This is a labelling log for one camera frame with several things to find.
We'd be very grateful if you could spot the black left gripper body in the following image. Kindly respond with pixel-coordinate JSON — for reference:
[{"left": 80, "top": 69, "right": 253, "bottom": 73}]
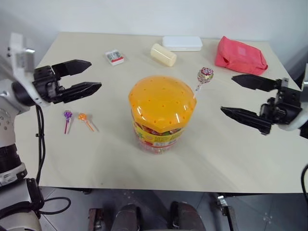
[{"left": 32, "top": 65, "right": 65, "bottom": 105}]

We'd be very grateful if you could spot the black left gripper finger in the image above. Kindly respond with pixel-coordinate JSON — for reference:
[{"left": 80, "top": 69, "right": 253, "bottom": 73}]
[
  {"left": 51, "top": 59, "right": 92, "bottom": 78},
  {"left": 60, "top": 82, "right": 103, "bottom": 103}
]

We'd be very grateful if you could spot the small orange lollipop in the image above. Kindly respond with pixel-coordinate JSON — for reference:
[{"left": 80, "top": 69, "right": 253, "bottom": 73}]
[{"left": 77, "top": 113, "right": 99, "bottom": 132}]

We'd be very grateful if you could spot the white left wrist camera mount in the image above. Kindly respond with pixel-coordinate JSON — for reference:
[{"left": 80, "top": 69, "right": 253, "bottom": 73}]
[{"left": 6, "top": 32, "right": 52, "bottom": 108}]

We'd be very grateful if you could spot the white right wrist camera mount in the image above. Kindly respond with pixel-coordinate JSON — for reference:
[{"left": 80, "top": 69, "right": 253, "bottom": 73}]
[{"left": 276, "top": 63, "right": 308, "bottom": 139}]

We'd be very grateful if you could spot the white flat plastic box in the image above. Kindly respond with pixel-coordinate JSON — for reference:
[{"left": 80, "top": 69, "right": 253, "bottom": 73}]
[{"left": 162, "top": 36, "right": 203, "bottom": 51}]

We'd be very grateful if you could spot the orange-lidded lollipop jar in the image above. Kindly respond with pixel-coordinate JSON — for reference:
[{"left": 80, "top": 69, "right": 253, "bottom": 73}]
[{"left": 128, "top": 75, "right": 197, "bottom": 154}]

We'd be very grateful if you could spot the large multicoloured swirl lollipop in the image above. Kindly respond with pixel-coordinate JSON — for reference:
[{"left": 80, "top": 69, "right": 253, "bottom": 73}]
[{"left": 193, "top": 67, "right": 215, "bottom": 98}]

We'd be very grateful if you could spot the dark rounded robot foot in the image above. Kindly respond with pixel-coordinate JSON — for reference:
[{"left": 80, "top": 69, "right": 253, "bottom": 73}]
[
  {"left": 112, "top": 203, "right": 142, "bottom": 231},
  {"left": 169, "top": 201, "right": 206, "bottom": 231}
]

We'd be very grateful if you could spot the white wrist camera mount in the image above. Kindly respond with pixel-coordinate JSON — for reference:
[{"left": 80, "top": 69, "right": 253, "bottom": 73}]
[
  {"left": 276, "top": 63, "right": 308, "bottom": 139},
  {"left": 6, "top": 32, "right": 52, "bottom": 108}
]

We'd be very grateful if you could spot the red fabric pouch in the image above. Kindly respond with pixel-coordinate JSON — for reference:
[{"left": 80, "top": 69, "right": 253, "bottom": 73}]
[{"left": 215, "top": 36, "right": 269, "bottom": 75}]

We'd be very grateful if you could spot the small purple lollipop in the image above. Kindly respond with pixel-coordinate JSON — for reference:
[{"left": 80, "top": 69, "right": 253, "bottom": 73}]
[{"left": 63, "top": 110, "right": 73, "bottom": 134}]

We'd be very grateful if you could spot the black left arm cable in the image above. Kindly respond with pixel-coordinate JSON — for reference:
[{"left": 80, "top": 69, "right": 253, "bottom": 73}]
[{"left": 26, "top": 105, "right": 72, "bottom": 217}]

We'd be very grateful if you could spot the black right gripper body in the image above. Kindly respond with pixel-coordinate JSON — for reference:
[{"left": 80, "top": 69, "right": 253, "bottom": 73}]
[{"left": 259, "top": 77, "right": 303, "bottom": 126}]

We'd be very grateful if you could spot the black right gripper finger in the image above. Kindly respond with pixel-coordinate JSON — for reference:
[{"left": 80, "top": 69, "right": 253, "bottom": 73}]
[
  {"left": 220, "top": 106, "right": 273, "bottom": 136},
  {"left": 231, "top": 74, "right": 281, "bottom": 92}
]

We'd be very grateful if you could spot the small playing card box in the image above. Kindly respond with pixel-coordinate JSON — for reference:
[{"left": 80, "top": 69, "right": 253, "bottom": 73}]
[{"left": 105, "top": 50, "right": 126, "bottom": 65}]

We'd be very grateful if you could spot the cream cylindrical container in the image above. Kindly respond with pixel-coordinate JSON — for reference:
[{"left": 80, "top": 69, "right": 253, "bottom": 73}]
[{"left": 150, "top": 43, "right": 178, "bottom": 67}]

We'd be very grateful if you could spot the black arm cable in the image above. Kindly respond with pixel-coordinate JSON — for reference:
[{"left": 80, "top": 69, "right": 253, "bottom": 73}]
[
  {"left": 26, "top": 105, "right": 72, "bottom": 217},
  {"left": 300, "top": 164, "right": 308, "bottom": 200}
]

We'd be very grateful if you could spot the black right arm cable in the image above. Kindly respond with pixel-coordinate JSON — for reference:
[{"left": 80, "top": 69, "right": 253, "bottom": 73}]
[{"left": 300, "top": 164, "right": 308, "bottom": 200}]

